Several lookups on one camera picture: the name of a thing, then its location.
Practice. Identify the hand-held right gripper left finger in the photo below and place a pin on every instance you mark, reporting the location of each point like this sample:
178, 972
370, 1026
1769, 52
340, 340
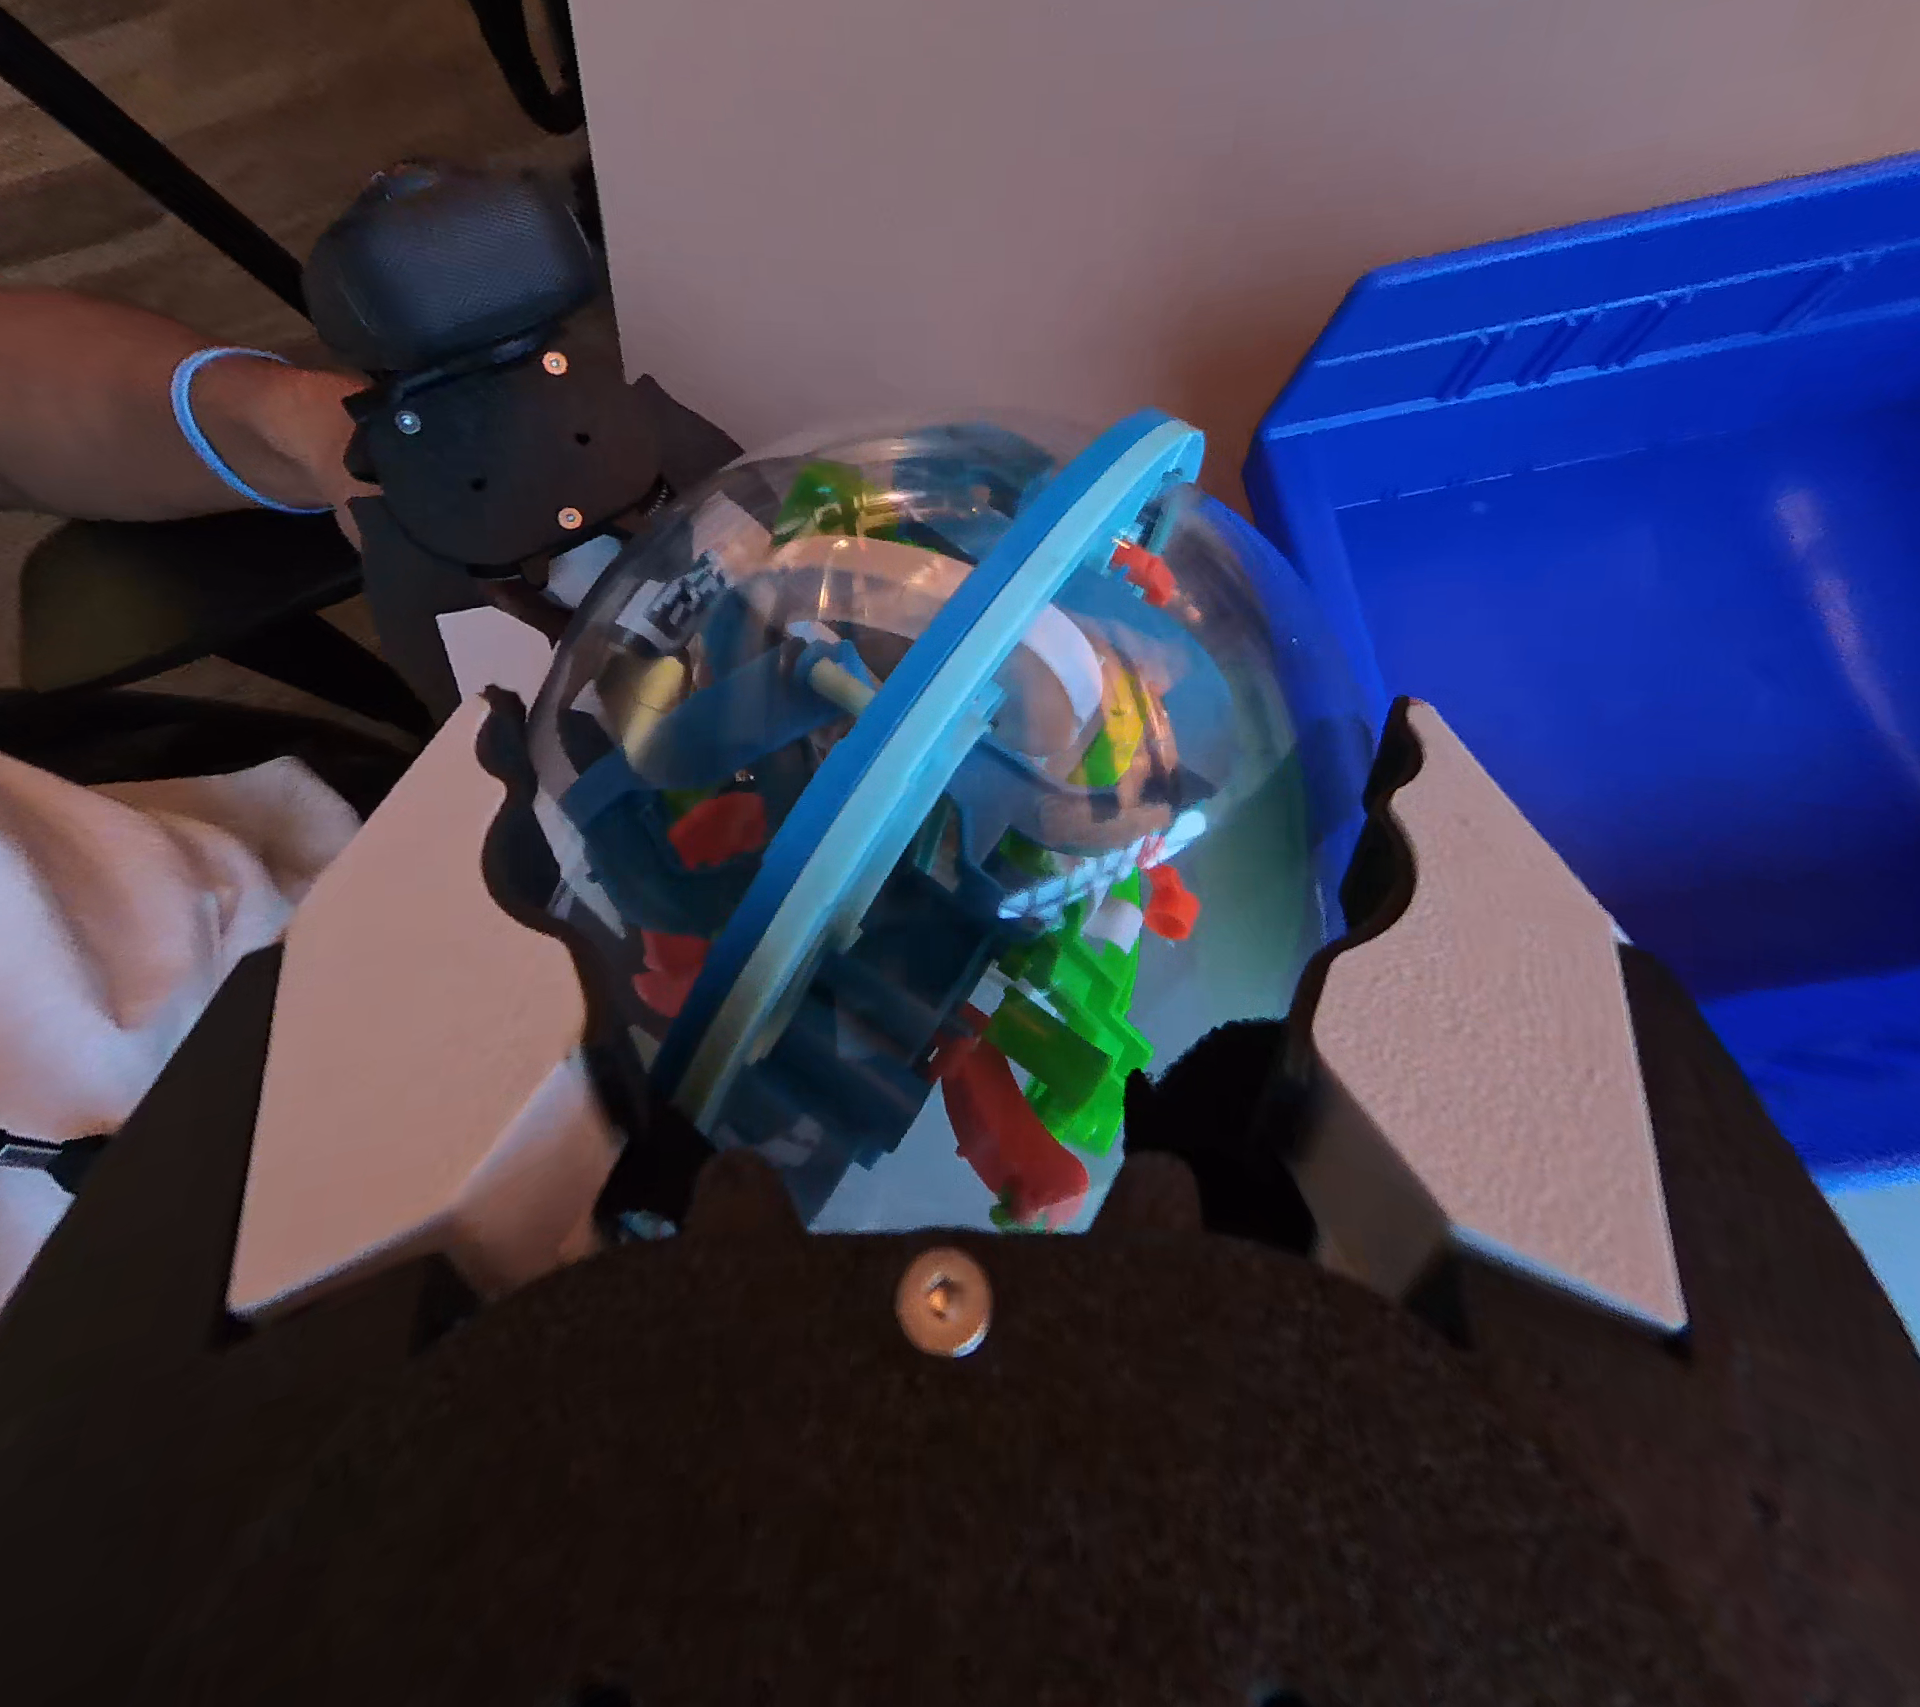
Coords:
421, 989

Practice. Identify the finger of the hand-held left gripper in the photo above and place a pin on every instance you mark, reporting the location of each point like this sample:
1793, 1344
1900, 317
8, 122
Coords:
488, 655

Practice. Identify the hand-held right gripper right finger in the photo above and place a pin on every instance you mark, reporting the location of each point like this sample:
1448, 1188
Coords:
1500, 1019

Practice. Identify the clear maze ball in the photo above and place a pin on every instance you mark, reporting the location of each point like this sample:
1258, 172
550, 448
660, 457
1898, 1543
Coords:
931, 808

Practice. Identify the person's left forearm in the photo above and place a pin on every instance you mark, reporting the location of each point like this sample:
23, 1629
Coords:
90, 403

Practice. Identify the person's left hand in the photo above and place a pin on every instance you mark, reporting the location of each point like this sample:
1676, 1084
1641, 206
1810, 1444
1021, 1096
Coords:
300, 432

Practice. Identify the blue wristband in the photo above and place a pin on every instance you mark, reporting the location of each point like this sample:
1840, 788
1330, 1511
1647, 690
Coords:
187, 418

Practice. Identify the black chair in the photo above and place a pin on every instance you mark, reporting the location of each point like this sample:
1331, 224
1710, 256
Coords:
180, 627

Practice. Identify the blue plastic bin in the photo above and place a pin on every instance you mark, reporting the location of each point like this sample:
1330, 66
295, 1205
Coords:
1620, 568

